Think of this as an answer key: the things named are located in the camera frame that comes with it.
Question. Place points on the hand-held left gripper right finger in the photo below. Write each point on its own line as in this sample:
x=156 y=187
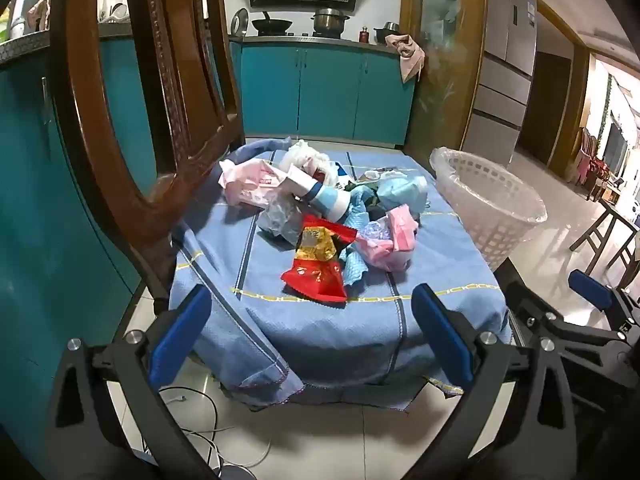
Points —
x=442 y=340

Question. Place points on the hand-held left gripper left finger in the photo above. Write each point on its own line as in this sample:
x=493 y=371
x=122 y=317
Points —
x=182 y=340

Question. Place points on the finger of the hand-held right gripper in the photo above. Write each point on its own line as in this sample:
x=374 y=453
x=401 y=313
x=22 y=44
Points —
x=517 y=292
x=590 y=292

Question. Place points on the perforated plastic wastebasket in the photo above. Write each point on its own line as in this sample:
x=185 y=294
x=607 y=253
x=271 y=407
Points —
x=495 y=230

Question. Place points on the clear plastic bin liner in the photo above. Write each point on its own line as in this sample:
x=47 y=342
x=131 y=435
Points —
x=450 y=170

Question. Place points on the light blue cleaning cloth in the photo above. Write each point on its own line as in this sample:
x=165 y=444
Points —
x=357 y=220

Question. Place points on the dark green wrapper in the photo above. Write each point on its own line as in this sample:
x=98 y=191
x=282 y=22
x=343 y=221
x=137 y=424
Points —
x=371 y=199

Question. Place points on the striped paper cup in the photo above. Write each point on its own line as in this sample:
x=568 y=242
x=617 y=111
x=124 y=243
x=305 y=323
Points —
x=332 y=205

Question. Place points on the dark wooden stool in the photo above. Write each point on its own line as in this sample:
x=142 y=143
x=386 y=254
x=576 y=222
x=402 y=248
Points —
x=607 y=212

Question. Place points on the pink plastic bag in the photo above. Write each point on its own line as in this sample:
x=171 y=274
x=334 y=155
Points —
x=395 y=250

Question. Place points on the blue striped tablecloth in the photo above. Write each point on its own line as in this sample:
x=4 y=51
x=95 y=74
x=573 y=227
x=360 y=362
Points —
x=325 y=330

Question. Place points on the red dining chair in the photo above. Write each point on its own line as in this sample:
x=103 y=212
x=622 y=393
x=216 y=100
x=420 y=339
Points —
x=592 y=165

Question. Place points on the red snack packet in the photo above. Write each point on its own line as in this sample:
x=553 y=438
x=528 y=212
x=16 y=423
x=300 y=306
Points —
x=315 y=280

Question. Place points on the light blue crumpled bag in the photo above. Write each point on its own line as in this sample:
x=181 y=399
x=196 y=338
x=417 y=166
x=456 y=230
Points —
x=402 y=192

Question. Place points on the grey crumpled plastic wrapper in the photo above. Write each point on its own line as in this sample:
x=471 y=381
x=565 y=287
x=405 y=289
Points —
x=280 y=220

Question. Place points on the pink tissue packet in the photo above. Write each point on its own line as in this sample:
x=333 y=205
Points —
x=250 y=185

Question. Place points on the clear printed wrapper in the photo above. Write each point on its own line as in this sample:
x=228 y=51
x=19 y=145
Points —
x=374 y=175

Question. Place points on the white toothpaste box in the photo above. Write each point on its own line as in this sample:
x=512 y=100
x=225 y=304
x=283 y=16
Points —
x=300 y=180

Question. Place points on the teal kitchen cabinet run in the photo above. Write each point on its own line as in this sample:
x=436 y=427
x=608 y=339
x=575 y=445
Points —
x=325 y=95
x=30 y=210

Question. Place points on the grey refrigerator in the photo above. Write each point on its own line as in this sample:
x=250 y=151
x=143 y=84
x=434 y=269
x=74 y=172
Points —
x=500 y=85

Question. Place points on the white plastic bag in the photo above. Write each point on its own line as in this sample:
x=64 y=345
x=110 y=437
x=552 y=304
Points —
x=305 y=152

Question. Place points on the carved wooden chair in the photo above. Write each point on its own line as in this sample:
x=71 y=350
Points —
x=100 y=110

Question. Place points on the wooden framed glass door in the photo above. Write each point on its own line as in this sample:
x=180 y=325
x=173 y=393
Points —
x=440 y=60

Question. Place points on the pink hanging towel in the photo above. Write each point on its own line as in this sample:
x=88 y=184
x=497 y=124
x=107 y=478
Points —
x=410 y=60

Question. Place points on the small black pot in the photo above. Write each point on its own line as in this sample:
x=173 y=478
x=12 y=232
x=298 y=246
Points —
x=385 y=35

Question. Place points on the small red bottle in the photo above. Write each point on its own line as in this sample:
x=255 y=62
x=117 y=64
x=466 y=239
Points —
x=364 y=35

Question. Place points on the steel pot lid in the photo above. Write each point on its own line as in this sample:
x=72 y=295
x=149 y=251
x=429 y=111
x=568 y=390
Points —
x=240 y=22

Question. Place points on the black wok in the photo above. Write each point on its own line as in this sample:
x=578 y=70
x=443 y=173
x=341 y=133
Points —
x=272 y=24

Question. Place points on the steel cooking pot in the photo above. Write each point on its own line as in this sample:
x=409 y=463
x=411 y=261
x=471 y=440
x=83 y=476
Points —
x=329 y=22

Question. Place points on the wooden doorway frame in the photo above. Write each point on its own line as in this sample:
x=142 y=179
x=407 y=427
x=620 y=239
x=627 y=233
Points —
x=580 y=110

